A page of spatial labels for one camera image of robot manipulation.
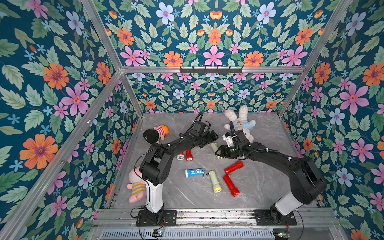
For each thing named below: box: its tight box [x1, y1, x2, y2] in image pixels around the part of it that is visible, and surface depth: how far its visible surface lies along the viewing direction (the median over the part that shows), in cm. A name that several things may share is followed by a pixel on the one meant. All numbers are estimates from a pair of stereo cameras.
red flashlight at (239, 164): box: [224, 160, 244, 175], surface depth 91 cm
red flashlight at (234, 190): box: [223, 174, 241, 197], surface depth 84 cm
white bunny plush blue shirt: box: [224, 105, 256, 144], surface depth 107 cm
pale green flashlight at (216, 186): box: [206, 170, 222, 193], surface depth 84 cm
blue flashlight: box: [184, 168, 205, 178], surface depth 88 cm
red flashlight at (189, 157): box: [185, 149, 193, 162], surface depth 95 cm
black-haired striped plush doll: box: [142, 125, 170, 145], surface depth 102 cm
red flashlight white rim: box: [176, 152, 185, 161], surface depth 95 cm
